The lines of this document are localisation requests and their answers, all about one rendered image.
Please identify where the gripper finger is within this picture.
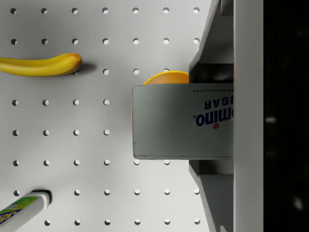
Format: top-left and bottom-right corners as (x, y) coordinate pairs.
(189, 0), (234, 84)
(189, 159), (234, 232)

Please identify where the yellow bowl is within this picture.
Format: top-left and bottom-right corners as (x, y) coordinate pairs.
(131, 70), (190, 121)

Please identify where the banana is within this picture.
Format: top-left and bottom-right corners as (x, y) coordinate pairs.
(0, 53), (83, 77)

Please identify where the small white bottle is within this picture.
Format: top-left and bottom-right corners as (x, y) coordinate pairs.
(0, 190), (52, 232)

